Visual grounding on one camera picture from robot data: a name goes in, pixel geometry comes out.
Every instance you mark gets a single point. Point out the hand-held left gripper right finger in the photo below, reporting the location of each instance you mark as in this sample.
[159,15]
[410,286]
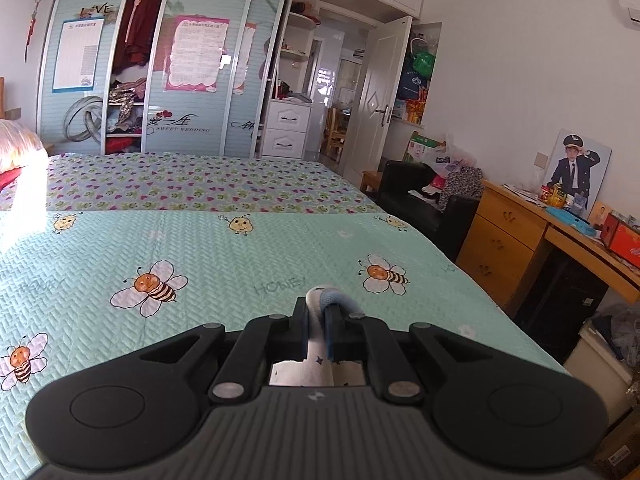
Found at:
[330,332]

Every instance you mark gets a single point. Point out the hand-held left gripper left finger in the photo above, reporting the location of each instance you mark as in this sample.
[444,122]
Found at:
[303,340]

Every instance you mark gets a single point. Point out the white star-print garment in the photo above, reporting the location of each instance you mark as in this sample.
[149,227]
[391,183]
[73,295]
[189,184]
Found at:
[316,320]

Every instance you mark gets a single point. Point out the pile of clothes in wardrobe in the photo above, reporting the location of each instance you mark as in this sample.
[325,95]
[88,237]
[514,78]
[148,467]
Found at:
[125,115]

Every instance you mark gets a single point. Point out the hanging red clothes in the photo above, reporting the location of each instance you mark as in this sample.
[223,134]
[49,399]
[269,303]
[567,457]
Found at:
[142,25]

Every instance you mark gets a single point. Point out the green bee-print quilt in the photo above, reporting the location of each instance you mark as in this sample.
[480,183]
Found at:
[200,240]

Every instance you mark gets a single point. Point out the black armchair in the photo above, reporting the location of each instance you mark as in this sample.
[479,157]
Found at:
[410,210]

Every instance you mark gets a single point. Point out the small wooden stool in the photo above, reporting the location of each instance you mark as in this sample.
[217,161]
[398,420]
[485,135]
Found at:
[371,181]

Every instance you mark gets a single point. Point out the wooden desk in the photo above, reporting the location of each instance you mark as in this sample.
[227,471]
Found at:
[500,240]

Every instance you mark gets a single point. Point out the wooden chair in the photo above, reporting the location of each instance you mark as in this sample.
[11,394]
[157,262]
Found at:
[336,135]

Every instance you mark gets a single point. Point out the dark patterned garment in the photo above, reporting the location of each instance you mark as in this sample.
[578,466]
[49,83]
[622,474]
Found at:
[462,185]

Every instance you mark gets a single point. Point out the green and white carton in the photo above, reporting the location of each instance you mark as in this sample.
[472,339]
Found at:
[420,147]

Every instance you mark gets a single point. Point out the white drawer cabinet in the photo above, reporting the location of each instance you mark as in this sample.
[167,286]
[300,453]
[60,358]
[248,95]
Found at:
[285,130]

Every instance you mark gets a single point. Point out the white plastic bag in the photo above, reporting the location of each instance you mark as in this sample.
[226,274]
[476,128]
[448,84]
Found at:
[450,157]

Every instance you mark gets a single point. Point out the white door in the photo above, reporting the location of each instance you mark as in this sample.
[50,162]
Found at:
[375,110]

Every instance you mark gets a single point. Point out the sliding-door wardrobe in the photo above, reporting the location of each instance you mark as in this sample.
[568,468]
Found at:
[210,125]

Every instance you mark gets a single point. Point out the row of snack packets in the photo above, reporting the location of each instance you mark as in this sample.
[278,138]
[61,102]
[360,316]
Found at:
[414,107]

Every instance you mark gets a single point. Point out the blue bag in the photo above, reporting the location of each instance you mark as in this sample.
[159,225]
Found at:
[411,85]

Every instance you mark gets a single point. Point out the blue tray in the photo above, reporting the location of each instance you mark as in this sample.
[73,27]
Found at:
[575,221]

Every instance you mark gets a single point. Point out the green bag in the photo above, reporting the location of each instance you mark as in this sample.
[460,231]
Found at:
[424,64]

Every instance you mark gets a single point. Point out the narrow pink-bordered poster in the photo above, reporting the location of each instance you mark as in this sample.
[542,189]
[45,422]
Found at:
[244,60]

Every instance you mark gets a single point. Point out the uniformed child portrait photo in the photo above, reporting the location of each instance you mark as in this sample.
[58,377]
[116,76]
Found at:
[575,170]

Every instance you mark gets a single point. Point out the large pink-bordered poster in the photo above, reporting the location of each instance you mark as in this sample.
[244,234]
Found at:
[195,55]

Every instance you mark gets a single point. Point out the orange box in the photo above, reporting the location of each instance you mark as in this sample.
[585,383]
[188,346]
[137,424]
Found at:
[625,242]

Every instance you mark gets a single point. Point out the floral duvet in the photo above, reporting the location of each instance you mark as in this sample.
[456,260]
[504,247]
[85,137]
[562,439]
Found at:
[17,145]

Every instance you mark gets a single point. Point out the blue-bordered poster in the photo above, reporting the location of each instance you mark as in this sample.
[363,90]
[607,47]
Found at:
[77,55]

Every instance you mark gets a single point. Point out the red knot ornament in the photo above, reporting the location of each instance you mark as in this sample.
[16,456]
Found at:
[32,25]

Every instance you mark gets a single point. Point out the white air conditioner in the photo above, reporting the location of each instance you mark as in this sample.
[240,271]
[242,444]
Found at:
[629,2]

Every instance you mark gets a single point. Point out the wall socket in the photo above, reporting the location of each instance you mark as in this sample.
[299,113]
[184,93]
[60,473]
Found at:
[542,160]

